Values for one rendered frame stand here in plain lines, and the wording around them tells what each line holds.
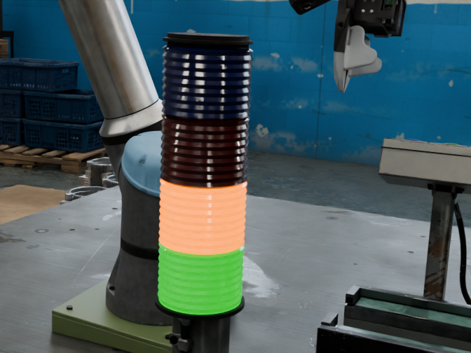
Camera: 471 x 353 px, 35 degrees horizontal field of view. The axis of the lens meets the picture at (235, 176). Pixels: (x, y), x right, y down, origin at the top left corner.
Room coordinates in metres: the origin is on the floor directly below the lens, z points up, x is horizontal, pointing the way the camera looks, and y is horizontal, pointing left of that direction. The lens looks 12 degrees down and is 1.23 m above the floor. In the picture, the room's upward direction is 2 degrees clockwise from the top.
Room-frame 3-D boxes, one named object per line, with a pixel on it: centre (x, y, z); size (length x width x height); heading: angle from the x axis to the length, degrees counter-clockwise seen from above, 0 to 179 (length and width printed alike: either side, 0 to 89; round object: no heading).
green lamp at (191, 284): (0.51, 0.02, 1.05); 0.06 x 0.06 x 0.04
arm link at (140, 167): (1.00, 0.10, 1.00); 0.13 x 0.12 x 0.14; 14
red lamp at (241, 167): (0.51, 0.02, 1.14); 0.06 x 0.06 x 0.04
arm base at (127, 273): (1.00, 0.10, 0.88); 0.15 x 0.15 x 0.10
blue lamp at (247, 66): (0.51, 0.02, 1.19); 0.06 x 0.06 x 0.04
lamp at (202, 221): (0.51, 0.02, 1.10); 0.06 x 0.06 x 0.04
